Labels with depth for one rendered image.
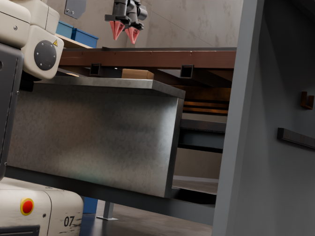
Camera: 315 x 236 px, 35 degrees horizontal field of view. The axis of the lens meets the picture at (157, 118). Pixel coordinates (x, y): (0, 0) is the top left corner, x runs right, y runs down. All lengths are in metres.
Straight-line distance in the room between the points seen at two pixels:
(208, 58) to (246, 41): 0.46
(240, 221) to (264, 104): 0.34
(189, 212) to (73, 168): 0.51
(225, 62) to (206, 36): 9.30
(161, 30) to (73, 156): 7.61
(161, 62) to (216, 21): 9.62
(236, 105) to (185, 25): 9.02
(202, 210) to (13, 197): 0.66
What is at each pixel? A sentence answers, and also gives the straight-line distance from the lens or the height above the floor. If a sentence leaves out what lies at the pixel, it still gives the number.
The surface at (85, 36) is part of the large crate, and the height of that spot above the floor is 1.89.
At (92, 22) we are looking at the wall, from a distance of 7.99.
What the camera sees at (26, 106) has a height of 0.57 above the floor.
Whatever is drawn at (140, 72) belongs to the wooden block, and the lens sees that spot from 1.78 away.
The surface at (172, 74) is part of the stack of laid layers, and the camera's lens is 2.33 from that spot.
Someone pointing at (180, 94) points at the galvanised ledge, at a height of 0.66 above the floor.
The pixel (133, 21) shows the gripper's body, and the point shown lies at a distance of 2.56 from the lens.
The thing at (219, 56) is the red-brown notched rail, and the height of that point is 0.80.
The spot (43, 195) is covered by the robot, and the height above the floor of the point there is 0.27.
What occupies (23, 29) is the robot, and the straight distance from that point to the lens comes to 1.51.
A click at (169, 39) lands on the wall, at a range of 9.77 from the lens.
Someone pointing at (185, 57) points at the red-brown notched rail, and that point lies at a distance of 1.82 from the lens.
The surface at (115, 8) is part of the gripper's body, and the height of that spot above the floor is 1.03.
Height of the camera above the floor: 0.44
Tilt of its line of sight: 4 degrees up
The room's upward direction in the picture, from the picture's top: 8 degrees clockwise
